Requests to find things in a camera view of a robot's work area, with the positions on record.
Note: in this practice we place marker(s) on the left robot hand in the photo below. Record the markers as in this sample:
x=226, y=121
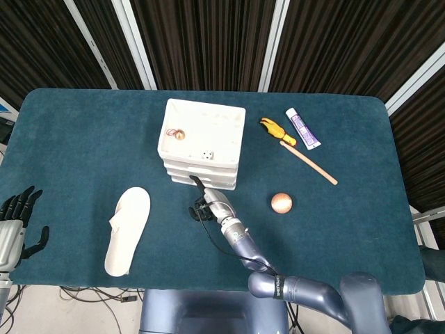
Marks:
x=12, y=229

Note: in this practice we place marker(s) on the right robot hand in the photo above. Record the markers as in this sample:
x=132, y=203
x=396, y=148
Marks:
x=219, y=205

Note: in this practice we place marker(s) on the clear drawer with yellow toy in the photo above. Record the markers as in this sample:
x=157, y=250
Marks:
x=222, y=175

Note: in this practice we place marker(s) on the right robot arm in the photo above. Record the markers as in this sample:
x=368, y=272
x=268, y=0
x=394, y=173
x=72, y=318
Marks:
x=250, y=250

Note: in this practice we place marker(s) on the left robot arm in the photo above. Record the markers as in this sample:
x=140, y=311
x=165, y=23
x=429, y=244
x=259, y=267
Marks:
x=4, y=288

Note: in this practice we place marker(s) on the clear drawer with pink toy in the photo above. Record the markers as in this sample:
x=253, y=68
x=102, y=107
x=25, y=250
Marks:
x=222, y=183

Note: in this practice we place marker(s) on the clear drawer with die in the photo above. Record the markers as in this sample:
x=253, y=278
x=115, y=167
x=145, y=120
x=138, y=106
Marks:
x=222, y=166

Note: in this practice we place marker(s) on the white plastic drawer organizer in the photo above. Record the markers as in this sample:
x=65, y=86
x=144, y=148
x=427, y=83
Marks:
x=205, y=128

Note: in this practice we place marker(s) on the white die with black dots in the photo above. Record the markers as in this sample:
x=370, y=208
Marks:
x=208, y=155

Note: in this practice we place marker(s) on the orange wooden ball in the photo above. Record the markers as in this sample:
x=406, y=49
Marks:
x=281, y=202

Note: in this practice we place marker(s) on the yellow toy claw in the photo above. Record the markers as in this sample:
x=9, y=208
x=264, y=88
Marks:
x=276, y=131

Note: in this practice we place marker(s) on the white cloth slipper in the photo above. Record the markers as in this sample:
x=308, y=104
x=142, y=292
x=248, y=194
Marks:
x=127, y=229

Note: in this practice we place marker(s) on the black device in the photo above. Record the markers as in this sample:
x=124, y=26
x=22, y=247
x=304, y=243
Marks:
x=5, y=130

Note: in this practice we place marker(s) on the wooden stick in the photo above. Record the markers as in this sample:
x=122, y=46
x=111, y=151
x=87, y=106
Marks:
x=309, y=163

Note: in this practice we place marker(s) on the teal tablecloth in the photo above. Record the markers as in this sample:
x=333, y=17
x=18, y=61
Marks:
x=87, y=156

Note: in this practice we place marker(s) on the blue-grey robot torso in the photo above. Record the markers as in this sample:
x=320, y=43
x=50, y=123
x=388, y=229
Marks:
x=208, y=313

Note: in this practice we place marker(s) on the white and purple tube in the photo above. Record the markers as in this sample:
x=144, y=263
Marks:
x=303, y=129

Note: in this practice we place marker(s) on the blue and white box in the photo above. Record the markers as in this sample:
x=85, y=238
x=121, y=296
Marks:
x=5, y=109

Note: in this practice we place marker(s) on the black power strip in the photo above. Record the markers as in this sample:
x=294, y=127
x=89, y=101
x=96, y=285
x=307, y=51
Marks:
x=128, y=298

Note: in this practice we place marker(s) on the dark teal seat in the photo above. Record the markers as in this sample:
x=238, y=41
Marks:
x=432, y=262

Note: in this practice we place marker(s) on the white frame post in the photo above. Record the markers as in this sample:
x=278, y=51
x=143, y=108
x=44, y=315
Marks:
x=92, y=45
x=273, y=45
x=413, y=81
x=133, y=45

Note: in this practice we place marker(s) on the aluminium frame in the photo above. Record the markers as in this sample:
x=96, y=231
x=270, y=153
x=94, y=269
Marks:
x=429, y=217

